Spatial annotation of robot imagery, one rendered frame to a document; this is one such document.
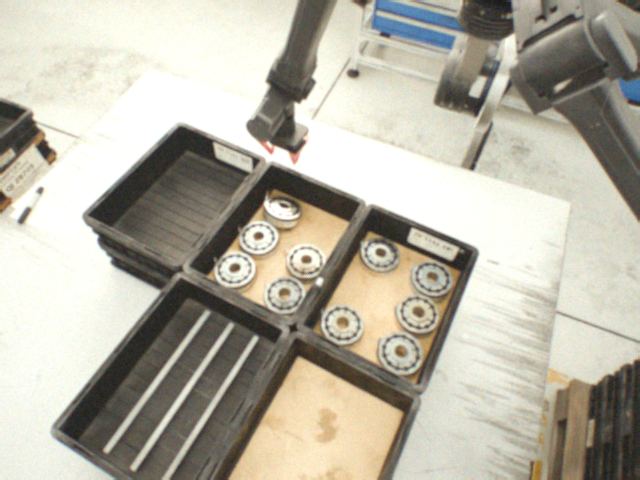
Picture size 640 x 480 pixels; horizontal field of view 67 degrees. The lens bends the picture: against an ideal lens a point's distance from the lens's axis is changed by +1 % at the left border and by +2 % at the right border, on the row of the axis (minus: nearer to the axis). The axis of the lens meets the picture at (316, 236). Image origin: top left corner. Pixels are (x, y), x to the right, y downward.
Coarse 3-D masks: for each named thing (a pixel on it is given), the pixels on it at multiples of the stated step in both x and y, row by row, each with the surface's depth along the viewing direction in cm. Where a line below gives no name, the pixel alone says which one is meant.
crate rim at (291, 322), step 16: (256, 176) 126; (304, 176) 127; (336, 192) 124; (352, 224) 119; (208, 240) 114; (192, 256) 111; (336, 256) 113; (192, 272) 109; (320, 272) 110; (224, 288) 107; (256, 304) 105; (304, 304) 106; (288, 320) 103
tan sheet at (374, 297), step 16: (400, 256) 126; (416, 256) 126; (352, 272) 122; (400, 272) 123; (352, 288) 120; (368, 288) 120; (384, 288) 120; (400, 288) 120; (336, 304) 117; (352, 304) 117; (368, 304) 117; (384, 304) 117; (320, 320) 114; (368, 320) 115; (384, 320) 115; (368, 336) 113; (432, 336) 113; (368, 352) 110; (400, 352) 111
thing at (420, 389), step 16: (368, 208) 122; (384, 208) 122; (416, 224) 119; (352, 240) 116; (448, 240) 117; (320, 288) 108; (464, 288) 110; (304, 320) 103; (448, 320) 106; (320, 336) 102; (352, 352) 100; (384, 368) 98; (432, 368) 99; (416, 384) 97
